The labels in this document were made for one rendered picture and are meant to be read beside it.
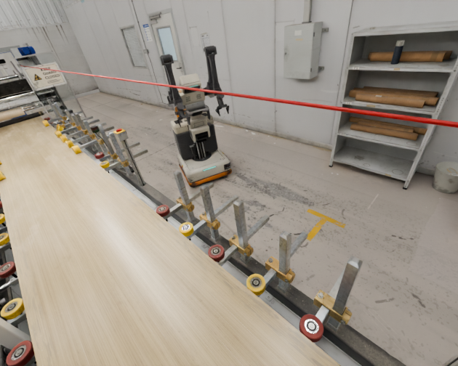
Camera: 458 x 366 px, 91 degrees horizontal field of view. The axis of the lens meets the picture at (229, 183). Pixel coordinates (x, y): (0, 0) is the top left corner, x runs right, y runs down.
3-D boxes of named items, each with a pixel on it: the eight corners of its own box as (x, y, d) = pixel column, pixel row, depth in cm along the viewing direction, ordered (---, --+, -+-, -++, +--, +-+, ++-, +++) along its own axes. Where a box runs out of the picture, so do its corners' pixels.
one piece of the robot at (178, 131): (180, 160, 340) (165, 106, 292) (214, 150, 354) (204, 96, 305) (186, 171, 315) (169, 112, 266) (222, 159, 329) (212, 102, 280)
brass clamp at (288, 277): (272, 261, 113) (272, 254, 110) (296, 277, 105) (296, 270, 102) (264, 269, 110) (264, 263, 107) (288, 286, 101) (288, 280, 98)
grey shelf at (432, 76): (342, 152, 334) (367, 27, 243) (416, 171, 278) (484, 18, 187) (328, 166, 310) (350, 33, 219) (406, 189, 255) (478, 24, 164)
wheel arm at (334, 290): (349, 261, 108) (350, 256, 106) (356, 266, 106) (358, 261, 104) (302, 339, 85) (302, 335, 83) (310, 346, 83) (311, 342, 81)
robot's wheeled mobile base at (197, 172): (179, 167, 353) (174, 152, 339) (216, 155, 369) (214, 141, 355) (190, 189, 301) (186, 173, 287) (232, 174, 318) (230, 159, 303)
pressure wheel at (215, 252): (222, 273, 112) (219, 259, 105) (209, 268, 115) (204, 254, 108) (229, 259, 117) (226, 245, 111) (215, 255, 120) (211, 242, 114)
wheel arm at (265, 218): (264, 218, 140) (264, 213, 137) (270, 221, 138) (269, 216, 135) (214, 266, 117) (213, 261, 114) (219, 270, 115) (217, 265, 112)
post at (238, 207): (246, 259, 131) (238, 197, 103) (250, 263, 129) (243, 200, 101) (241, 263, 130) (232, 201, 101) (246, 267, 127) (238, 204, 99)
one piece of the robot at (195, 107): (186, 123, 266) (181, 104, 253) (207, 117, 273) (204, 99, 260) (189, 126, 254) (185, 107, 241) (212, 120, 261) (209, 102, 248)
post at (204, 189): (217, 240, 148) (203, 182, 120) (221, 243, 146) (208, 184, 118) (213, 244, 146) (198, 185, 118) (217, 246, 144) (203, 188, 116)
